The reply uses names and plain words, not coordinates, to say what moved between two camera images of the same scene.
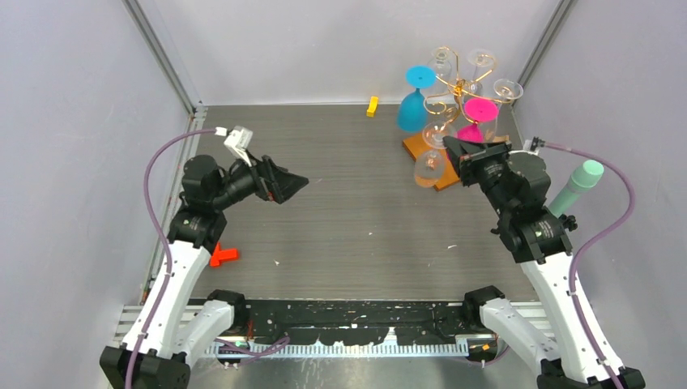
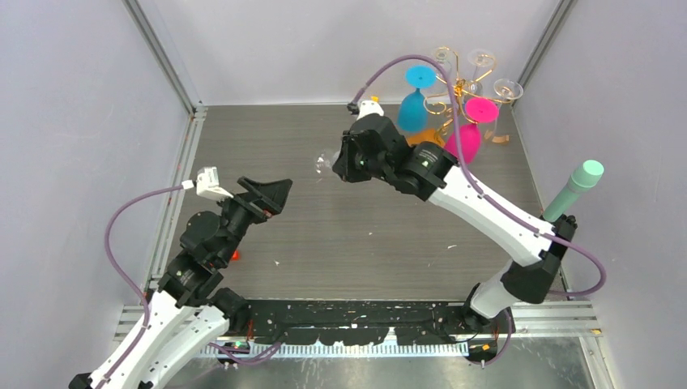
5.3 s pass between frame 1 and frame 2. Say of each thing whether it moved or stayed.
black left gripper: moved
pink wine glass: stayed
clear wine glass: moved
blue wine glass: stayed
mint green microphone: stayed
